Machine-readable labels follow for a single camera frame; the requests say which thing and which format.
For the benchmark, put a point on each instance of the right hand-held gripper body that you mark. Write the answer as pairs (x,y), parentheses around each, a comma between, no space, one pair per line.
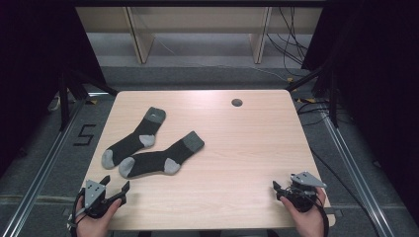
(303,196)

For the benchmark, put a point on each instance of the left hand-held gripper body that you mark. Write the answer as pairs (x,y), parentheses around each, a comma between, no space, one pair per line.
(95,194)

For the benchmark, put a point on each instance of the dark grey sock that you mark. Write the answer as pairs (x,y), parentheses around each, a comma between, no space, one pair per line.
(131,143)
(154,161)

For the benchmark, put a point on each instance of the person's right hand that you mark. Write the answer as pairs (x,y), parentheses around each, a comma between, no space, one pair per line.
(308,223)

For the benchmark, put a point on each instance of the person's left hand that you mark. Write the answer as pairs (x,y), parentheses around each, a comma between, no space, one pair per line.
(94,227)

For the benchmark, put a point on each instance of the black tape tab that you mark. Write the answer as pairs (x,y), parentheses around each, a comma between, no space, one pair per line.
(336,212)
(67,211)

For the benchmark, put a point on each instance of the yellow floor tape piece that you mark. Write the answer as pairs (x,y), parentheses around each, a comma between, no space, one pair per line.
(290,79)
(92,102)
(309,100)

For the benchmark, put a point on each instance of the black metal stand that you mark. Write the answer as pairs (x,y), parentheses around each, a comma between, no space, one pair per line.
(333,98)
(63,98)

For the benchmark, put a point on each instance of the round dark table grommet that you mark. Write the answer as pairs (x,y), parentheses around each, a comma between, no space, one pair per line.
(236,102)

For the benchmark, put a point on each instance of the light wooden shelf unit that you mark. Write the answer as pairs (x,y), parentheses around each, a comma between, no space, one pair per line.
(141,42)

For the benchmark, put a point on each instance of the black curtain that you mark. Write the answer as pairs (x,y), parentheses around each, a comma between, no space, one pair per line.
(378,65)
(29,49)

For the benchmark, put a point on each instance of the aluminium floor rail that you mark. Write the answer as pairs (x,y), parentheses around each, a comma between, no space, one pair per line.
(359,186)
(36,184)

